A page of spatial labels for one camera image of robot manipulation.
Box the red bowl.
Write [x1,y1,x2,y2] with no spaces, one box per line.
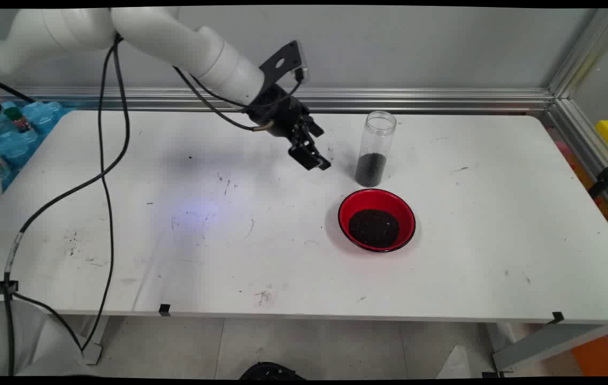
[337,188,417,253]

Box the plain black cable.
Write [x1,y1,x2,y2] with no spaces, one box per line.
[80,33,304,353]

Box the aluminium frame post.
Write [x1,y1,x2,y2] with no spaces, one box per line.
[547,8,608,99]

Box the black seeds heap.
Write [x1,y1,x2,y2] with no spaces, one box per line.
[349,209,401,249]
[356,153,387,188]

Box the black round floor object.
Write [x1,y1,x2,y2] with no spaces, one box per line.
[238,361,307,380]

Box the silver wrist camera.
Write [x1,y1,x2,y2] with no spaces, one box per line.
[293,43,310,83]

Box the grey metal table leg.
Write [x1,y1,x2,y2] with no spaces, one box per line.
[491,321,608,373]
[80,315,111,366]

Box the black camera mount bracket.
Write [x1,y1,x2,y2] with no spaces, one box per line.
[258,40,304,89]

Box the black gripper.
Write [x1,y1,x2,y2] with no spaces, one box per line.
[248,86,332,172]

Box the black cable with white label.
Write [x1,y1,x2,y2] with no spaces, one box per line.
[3,33,275,378]

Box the blue water bottle pack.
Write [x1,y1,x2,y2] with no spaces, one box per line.
[0,96,77,193]

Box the orange floor mat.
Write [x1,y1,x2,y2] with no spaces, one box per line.
[571,325,608,376]

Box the long aluminium frame rail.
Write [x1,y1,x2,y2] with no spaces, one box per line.
[0,87,556,114]

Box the clear plastic jar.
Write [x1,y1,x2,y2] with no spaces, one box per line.
[355,111,397,188]

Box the short aluminium frame rail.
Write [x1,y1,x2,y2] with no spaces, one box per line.
[542,99,608,230]

